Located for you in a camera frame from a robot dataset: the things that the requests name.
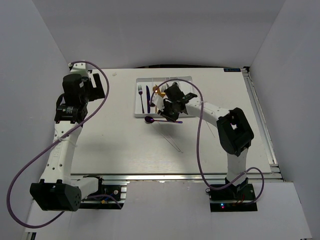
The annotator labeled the gold fork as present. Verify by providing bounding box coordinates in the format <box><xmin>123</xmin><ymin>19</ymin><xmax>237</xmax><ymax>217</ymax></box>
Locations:
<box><xmin>161</xmin><ymin>85</ymin><xmax>167</xmax><ymax>93</ymax></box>

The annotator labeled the gold knife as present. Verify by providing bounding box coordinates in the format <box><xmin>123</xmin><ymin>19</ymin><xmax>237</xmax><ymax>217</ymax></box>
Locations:
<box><xmin>152</xmin><ymin>85</ymin><xmax>166</xmax><ymax>98</ymax></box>

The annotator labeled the purple iridescent knife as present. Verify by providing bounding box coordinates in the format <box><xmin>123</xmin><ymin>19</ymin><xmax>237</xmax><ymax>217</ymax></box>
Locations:
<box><xmin>146</xmin><ymin>85</ymin><xmax>151</xmax><ymax>114</ymax></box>

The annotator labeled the purple iridescent spoon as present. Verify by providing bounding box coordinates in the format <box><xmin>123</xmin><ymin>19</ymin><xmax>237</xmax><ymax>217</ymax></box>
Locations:
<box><xmin>144</xmin><ymin>116</ymin><xmax>183</xmax><ymax>124</ymax></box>

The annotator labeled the purple iridescent fork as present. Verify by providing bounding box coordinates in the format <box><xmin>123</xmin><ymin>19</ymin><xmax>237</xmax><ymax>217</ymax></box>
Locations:
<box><xmin>137</xmin><ymin>85</ymin><xmax>145</xmax><ymax>114</ymax></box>

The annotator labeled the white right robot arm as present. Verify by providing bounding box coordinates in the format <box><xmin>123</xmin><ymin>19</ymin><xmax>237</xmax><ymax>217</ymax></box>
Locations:
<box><xmin>153</xmin><ymin>82</ymin><xmax>254</xmax><ymax>200</ymax></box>

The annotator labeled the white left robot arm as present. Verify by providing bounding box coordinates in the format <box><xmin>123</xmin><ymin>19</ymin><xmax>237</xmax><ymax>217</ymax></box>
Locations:
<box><xmin>30</xmin><ymin>73</ymin><xmax>106</xmax><ymax>212</ymax></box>

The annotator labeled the white divided utensil tray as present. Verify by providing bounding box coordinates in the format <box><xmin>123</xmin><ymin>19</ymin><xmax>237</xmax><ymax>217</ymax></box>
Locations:
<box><xmin>134</xmin><ymin>75</ymin><xmax>195</xmax><ymax>118</ymax></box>

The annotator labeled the blue right corner label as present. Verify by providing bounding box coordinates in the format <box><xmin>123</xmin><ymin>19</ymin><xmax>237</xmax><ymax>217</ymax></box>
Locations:
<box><xmin>223</xmin><ymin>68</ymin><xmax>241</xmax><ymax>73</ymax></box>

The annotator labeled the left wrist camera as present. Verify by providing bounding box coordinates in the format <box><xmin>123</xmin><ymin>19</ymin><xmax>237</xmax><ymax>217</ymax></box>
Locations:
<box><xmin>68</xmin><ymin>62</ymin><xmax>89</xmax><ymax>76</ymax></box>

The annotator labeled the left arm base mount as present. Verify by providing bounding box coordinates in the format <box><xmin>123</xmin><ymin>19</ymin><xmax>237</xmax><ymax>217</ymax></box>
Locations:
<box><xmin>79</xmin><ymin>182</ymin><xmax>127</xmax><ymax>210</ymax></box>

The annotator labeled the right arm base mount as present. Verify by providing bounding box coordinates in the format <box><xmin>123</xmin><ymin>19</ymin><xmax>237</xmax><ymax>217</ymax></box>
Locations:
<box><xmin>205</xmin><ymin>184</ymin><xmax>258</xmax><ymax>213</ymax></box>

